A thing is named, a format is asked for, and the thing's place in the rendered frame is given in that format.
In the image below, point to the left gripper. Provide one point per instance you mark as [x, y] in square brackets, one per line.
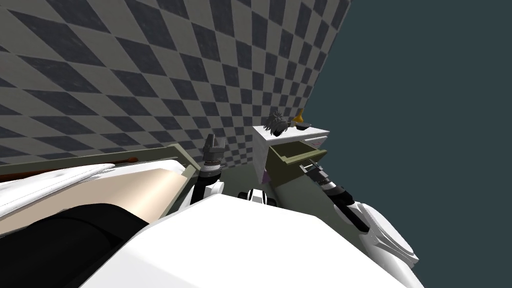
[213, 155]

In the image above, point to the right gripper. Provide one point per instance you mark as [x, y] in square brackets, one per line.
[316, 174]

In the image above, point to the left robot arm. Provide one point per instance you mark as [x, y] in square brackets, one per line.
[60, 248]

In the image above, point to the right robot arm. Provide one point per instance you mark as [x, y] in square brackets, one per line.
[390, 236]

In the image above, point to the olive green drawer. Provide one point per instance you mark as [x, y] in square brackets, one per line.
[286, 168]

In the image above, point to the dark bowl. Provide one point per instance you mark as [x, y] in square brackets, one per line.
[303, 126]

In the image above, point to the orange vase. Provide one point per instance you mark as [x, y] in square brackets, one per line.
[298, 116]

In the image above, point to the white nightstand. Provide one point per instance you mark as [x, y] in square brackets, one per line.
[260, 154]

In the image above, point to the dark spiky plant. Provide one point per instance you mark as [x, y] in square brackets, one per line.
[276, 124]

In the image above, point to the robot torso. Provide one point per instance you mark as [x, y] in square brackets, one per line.
[240, 244]

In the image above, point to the bed with olive frame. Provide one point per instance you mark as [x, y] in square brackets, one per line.
[132, 192]

